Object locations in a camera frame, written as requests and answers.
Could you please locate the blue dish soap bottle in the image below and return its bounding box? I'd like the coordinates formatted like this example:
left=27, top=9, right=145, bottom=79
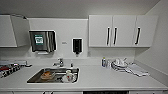
left=101, top=57, right=107, bottom=68

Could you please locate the small white bottle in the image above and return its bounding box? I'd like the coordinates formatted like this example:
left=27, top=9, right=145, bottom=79
left=105, top=60, right=111, bottom=69

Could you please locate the chrome sink faucet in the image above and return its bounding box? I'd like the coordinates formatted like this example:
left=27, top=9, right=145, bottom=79
left=52, top=57, right=65, bottom=69

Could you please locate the white cup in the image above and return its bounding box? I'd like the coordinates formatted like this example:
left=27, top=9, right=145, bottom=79
left=61, top=69, right=76, bottom=84

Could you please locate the stack of white plates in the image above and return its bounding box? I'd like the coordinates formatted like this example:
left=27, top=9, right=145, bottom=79
left=110, top=57, right=130, bottom=72

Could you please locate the dark paper towel dispenser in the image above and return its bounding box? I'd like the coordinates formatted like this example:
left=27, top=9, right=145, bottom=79
left=28, top=29, right=58, bottom=55

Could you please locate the brown bowl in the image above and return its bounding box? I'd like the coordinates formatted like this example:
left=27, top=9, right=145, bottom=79
left=40, top=70, right=55, bottom=80

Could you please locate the steel kitchen sink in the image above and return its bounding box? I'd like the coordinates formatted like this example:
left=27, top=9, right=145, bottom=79
left=26, top=67, right=81, bottom=85

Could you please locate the black wall soap dispenser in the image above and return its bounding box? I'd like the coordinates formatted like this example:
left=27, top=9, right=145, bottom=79
left=71, top=37, right=83, bottom=56

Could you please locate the white wall outlet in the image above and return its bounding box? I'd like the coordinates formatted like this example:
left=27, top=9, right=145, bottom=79
left=60, top=41, right=68, bottom=45

